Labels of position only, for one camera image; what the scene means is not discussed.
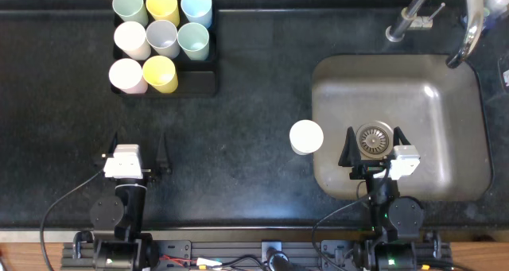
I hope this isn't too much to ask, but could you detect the black tray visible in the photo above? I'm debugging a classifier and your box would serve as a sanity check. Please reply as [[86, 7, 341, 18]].
[[110, 0, 219, 99]]

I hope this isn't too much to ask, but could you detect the blue soap bottle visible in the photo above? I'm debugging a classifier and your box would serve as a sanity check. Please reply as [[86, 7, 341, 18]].
[[460, 0, 509, 32]]

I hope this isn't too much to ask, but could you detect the pink cup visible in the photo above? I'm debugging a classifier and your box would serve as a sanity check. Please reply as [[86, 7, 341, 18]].
[[108, 57, 150, 95]]

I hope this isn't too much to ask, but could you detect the steel sink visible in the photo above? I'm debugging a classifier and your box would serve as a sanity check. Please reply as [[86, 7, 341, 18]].
[[311, 54, 495, 203]]

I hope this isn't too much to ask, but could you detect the green cup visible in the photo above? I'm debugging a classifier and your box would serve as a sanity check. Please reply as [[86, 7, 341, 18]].
[[111, 0, 150, 28], [177, 21, 211, 62]]

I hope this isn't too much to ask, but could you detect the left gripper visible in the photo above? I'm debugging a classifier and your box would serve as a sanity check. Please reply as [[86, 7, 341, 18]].
[[107, 131, 173, 183]]

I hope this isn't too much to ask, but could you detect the blue cup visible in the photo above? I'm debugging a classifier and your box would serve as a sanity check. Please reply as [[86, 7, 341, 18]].
[[180, 0, 213, 29]]

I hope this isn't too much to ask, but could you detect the steel tap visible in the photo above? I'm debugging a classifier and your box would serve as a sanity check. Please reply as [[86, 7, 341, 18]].
[[384, 0, 486, 70]]

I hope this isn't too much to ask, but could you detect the yellow cup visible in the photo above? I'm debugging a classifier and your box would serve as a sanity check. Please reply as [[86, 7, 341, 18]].
[[145, 0, 181, 28], [142, 55, 180, 95]]

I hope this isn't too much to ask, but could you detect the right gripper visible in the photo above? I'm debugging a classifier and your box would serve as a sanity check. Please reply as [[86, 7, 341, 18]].
[[338, 126, 411, 181]]

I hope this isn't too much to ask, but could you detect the grey cup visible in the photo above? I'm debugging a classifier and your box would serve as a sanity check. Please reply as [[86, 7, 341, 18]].
[[146, 19, 181, 60]]

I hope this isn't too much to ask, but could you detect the mounting rail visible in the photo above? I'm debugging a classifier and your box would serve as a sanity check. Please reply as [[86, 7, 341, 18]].
[[61, 238, 454, 271]]

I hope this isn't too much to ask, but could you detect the white cup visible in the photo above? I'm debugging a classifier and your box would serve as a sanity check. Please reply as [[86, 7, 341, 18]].
[[289, 119, 324, 157], [113, 21, 152, 61]]

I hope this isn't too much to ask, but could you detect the black cable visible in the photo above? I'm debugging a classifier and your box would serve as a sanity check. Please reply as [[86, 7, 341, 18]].
[[38, 168, 107, 271], [310, 161, 393, 270]]

